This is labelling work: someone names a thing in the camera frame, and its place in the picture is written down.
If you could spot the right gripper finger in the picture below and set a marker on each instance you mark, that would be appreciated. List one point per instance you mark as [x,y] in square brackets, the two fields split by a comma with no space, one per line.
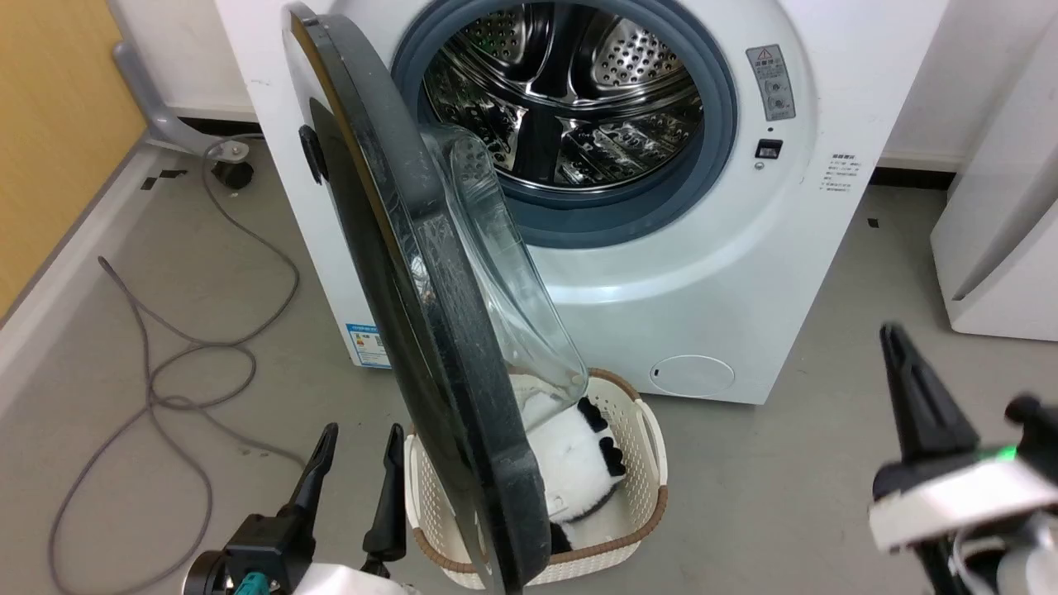
[1035,421]
[922,397]

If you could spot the white laundry basket brown rim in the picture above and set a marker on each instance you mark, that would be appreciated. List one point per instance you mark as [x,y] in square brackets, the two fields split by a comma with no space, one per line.
[646,463]

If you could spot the black door latch socket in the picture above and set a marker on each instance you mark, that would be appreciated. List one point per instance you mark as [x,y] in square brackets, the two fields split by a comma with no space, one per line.
[769,149]

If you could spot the grey metal stand leg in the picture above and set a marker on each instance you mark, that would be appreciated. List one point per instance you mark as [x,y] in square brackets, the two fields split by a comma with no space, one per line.
[155,114]

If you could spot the white front-load washing machine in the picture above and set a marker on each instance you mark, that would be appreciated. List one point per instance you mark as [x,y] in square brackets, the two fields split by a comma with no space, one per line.
[702,273]

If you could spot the white cabinet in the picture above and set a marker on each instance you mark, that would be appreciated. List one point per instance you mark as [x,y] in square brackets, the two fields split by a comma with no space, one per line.
[1008,248]

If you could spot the black round glass washer door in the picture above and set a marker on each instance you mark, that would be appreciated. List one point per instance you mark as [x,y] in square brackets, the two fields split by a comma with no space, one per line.
[372,248]

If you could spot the stainless steel washer drum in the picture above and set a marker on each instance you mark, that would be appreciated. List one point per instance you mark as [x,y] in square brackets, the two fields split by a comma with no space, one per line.
[579,83]

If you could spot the black and white panda plush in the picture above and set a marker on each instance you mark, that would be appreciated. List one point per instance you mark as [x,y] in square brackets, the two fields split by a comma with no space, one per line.
[572,463]

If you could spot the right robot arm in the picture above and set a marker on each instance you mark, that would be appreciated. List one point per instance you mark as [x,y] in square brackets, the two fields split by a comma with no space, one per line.
[1025,570]

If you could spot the black caster wheel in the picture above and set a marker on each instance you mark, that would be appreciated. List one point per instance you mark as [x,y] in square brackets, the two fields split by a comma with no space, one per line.
[233,174]

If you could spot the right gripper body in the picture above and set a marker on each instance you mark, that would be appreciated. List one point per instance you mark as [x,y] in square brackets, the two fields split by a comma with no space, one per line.
[959,500]

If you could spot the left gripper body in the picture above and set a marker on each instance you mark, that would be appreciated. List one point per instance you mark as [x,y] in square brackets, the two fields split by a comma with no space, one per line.
[273,558]

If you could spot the blue energy label sticker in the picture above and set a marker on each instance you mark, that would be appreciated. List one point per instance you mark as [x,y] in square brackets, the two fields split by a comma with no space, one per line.
[366,345]

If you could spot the round white filter cover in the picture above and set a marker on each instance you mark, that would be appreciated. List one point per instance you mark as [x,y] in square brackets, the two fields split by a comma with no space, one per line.
[693,376]

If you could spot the grey warning sticker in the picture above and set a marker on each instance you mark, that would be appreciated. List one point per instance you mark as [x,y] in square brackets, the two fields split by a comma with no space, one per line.
[771,83]

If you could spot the grey rubber door gasket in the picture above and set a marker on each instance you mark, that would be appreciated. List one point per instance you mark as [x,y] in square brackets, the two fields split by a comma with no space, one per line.
[721,132]

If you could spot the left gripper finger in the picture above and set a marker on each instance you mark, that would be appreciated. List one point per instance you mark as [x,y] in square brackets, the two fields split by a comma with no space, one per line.
[388,496]
[316,475]

